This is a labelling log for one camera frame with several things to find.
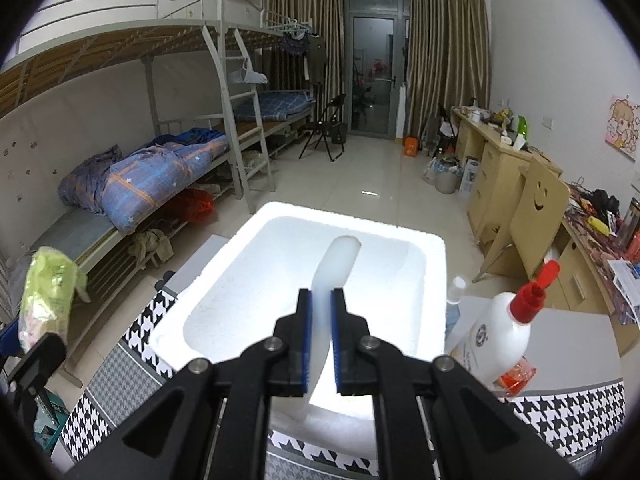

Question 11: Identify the green tissue pack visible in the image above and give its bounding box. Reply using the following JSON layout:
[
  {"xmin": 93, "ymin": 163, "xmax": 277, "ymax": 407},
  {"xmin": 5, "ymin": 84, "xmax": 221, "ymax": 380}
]
[{"xmin": 18, "ymin": 246, "xmax": 90, "ymax": 352}]

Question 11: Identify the red snack wrapper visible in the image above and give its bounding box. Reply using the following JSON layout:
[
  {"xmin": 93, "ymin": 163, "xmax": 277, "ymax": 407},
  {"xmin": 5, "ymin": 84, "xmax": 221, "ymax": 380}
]
[{"xmin": 495, "ymin": 356, "xmax": 537, "ymax": 396}]

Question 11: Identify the white lotion pump bottle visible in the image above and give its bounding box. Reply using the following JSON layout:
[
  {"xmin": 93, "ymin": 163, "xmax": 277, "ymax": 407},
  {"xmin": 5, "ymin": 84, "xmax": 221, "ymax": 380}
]
[{"xmin": 450, "ymin": 260, "xmax": 561, "ymax": 387}]

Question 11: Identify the houndstooth table runner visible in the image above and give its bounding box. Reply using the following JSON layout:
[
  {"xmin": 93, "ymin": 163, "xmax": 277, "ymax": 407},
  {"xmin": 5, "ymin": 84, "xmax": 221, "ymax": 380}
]
[{"xmin": 52, "ymin": 283, "xmax": 626, "ymax": 479}]

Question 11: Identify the blue spray bottle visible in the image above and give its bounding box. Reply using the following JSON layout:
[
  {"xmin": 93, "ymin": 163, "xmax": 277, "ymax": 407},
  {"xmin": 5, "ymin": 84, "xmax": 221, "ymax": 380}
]
[{"xmin": 445, "ymin": 275, "xmax": 468, "ymax": 338}]

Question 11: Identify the white styrofoam box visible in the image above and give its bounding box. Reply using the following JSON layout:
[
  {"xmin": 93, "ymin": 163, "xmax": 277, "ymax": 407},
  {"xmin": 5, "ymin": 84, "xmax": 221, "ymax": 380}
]
[{"xmin": 150, "ymin": 202, "xmax": 447, "ymax": 458}]

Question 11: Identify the wooden desk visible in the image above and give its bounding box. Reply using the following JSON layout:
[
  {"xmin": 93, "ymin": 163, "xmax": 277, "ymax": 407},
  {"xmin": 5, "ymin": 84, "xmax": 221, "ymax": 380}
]
[{"xmin": 451, "ymin": 110, "xmax": 639, "ymax": 356}]

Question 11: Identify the blue plaid quilt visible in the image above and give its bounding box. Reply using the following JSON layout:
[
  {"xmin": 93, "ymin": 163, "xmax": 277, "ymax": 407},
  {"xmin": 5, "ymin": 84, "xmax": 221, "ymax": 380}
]
[{"xmin": 58, "ymin": 128, "xmax": 229, "ymax": 235}]

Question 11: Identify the metal bucket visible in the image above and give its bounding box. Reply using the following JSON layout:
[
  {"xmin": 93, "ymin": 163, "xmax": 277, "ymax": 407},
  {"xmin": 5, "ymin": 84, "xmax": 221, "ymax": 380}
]
[{"xmin": 435, "ymin": 159, "xmax": 461, "ymax": 194}]

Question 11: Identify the metal bunk bed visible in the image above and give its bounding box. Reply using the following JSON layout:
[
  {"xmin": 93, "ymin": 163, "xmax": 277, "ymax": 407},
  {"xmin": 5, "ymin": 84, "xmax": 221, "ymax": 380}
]
[{"xmin": 1, "ymin": 0, "xmax": 309, "ymax": 353}]

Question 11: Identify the orange box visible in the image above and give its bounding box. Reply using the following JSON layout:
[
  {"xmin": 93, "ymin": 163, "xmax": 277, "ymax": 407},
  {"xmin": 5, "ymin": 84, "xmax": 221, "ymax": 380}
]
[{"xmin": 404, "ymin": 136, "xmax": 419, "ymax": 157}]

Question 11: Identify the anime girl poster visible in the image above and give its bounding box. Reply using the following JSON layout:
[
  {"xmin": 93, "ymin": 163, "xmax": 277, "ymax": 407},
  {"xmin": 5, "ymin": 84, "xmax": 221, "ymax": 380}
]
[{"xmin": 605, "ymin": 96, "xmax": 640, "ymax": 159}]

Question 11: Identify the black folding chair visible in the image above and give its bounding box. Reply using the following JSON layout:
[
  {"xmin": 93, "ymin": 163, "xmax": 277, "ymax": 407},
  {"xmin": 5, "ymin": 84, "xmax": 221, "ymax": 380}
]
[{"xmin": 298, "ymin": 93, "xmax": 346, "ymax": 162}]

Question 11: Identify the blue plaid mattress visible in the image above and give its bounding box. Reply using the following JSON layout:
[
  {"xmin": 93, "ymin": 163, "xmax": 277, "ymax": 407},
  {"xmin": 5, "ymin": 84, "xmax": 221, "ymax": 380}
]
[{"xmin": 233, "ymin": 91, "xmax": 314, "ymax": 122}]

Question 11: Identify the right olive curtain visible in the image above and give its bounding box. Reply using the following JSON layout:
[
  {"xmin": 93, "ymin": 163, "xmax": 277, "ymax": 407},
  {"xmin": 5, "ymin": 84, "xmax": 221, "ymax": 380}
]
[{"xmin": 406, "ymin": 0, "xmax": 490, "ymax": 138}]

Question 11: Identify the olive curtain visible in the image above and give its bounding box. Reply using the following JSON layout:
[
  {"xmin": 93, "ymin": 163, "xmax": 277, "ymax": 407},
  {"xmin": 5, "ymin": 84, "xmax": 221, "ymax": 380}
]
[
  {"xmin": 406, "ymin": 0, "xmax": 490, "ymax": 138},
  {"xmin": 262, "ymin": 0, "xmax": 346, "ymax": 114}
]

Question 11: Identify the glass balcony door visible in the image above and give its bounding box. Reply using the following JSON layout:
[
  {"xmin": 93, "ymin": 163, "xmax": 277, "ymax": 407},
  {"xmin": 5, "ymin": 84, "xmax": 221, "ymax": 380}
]
[{"xmin": 345, "ymin": 0, "xmax": 409, "ymax": 139}]

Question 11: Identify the left olive curtain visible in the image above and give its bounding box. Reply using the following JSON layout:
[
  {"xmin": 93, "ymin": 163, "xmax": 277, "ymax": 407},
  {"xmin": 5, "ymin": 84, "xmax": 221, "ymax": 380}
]
[{"xmin": 262, "ymin": 0, "xmax": 346, "ymax": 114}]

